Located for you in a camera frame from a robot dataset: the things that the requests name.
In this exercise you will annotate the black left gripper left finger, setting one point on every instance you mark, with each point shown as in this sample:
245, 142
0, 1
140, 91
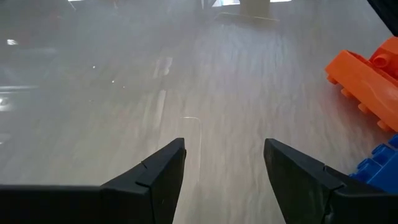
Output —
77, 205

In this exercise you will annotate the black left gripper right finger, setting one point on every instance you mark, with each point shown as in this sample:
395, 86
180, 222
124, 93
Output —
311, 199

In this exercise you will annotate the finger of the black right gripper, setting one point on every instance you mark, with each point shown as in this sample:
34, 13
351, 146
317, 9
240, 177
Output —
388, 11

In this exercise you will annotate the large orange building block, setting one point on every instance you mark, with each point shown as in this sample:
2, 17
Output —
387, 56
360, 81

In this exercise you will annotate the large blue building block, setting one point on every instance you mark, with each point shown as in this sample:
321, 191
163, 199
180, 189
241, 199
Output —
379, 171

